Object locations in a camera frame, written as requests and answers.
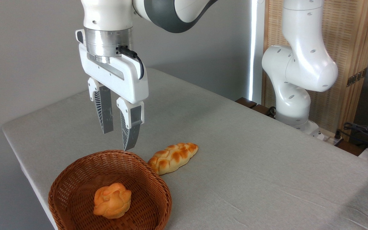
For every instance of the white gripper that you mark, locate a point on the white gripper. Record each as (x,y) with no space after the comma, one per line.
(123,81)

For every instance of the long braided bread loaf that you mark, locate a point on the long braided bread loaf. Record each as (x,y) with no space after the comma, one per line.
(171,158)

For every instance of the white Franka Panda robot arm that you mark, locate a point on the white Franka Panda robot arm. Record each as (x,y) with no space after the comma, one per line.
(299,64)

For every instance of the round knotted bread roll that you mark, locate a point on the round knotted bread roll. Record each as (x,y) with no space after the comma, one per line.
(112,201)

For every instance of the brown wicker basket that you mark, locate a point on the brown wicker basket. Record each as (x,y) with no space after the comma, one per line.
(72,191)

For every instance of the dark brown wooden block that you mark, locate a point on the dark brown wooden block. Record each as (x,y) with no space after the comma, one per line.
(251,104)

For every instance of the grey tablecloth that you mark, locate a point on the grey tablecloth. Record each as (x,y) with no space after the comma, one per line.
(251,175)

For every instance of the white vertical light strip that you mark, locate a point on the white vertical light strip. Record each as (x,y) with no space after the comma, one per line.
(252,48)

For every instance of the wooden bamboo folding screen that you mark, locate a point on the wooden bamboo folding screen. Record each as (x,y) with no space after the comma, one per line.
(347,38)

